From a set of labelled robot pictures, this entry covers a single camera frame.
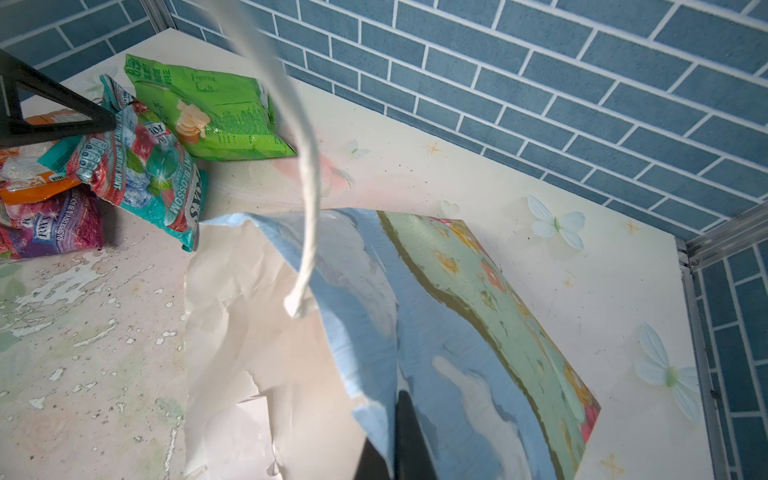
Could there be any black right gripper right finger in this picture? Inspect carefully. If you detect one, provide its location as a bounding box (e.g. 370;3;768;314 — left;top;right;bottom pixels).
394;390;437;480

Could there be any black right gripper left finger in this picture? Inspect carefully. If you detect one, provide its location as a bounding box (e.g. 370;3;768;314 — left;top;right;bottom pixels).
1;50;116;148

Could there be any orange clear snack bag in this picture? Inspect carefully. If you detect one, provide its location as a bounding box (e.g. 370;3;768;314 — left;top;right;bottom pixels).
1;136;80;205

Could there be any purple Fox's berries candy bag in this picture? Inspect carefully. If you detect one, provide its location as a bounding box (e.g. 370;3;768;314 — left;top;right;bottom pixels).
1;186;104;261

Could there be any teal Fox's mint candy bag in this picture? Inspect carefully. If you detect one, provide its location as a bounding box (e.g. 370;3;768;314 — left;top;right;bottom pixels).
38;75;207;252

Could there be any floral paper gift bag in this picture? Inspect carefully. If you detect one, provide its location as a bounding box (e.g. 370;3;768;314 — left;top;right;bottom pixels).
184;209;599;479

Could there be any green chips bag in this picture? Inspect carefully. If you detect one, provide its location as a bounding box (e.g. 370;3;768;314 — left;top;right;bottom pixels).
124;54;295;162

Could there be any aluminium corner post left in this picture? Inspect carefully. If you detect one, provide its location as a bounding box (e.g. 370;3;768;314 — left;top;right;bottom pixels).
140;0;176;33

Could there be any aluminium corner post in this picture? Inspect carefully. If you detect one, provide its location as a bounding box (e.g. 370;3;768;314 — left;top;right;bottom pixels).
140;0;176;33
678;204;767;479

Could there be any aluminium corner post right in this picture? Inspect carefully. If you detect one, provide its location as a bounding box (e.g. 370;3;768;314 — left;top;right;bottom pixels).
678;204;767;479

